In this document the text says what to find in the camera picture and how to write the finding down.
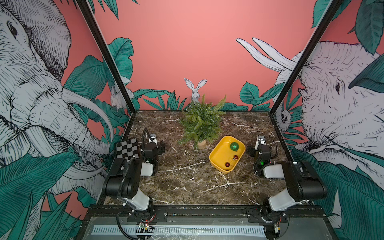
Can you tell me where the green glitter ball ornament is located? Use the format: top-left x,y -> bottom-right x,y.
230,142 -> 240,152

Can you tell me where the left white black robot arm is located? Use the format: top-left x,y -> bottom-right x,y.
102,142 -> 165,213

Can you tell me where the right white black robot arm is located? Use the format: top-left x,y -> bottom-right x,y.
246,144 -> 328,223

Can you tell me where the small artificial christmas tree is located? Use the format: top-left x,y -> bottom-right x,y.
179,96 -> 226,149

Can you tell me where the black white checkerboard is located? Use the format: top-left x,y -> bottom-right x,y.
116,138 -> 139,159

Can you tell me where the yellow plastic tray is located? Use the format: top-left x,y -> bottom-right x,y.
209,136 -> 246,174

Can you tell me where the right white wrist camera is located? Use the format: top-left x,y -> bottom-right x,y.
255,135 -> 266,151

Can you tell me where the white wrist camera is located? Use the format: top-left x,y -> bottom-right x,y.
255,135 -> 266,151
149,133 -> 158,145

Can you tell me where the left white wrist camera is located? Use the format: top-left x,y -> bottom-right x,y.
149,133 -> 158,145

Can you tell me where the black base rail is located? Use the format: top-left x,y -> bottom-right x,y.
84,205 -> 326,225

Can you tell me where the white slotted cable duct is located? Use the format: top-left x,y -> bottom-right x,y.
90,224 -> 267,237

